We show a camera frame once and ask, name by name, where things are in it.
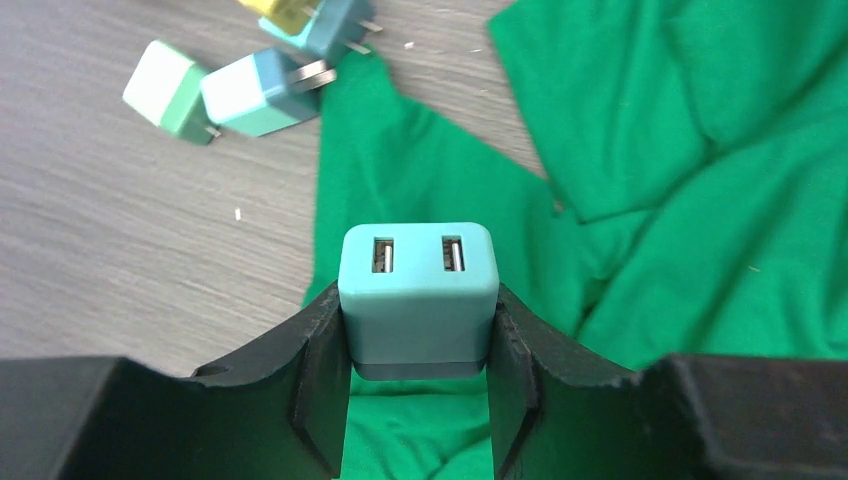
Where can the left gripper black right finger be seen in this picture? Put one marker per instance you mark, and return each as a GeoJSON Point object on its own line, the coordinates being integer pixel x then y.
{"type": "Point", "coordinates": [561, 411]}

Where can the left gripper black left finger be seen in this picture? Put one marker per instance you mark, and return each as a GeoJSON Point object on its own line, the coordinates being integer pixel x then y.
{"type": "Point", "coordinates": [275, 408]}

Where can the teal plug adapter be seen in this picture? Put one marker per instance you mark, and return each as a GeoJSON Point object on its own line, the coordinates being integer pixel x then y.
{"type": "Point", "coordinates": [335, 29]}
{"type": "Point", "coordinates": [418, 299]}
{"type": "Point", "coordinates": [264, 92]}

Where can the light green plug adapter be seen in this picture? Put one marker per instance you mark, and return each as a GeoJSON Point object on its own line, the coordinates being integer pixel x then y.
{"type": "Point", "coordinates": [165, 89]}

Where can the yellow plug adapter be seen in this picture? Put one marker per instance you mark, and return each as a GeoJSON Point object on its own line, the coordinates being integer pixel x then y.
{"type": "Point", "coordinates": [291, 16]}

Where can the green t-shirt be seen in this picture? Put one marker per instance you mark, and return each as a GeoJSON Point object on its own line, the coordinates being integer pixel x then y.
{"type": "Point", "coordinates": [694, 195]}

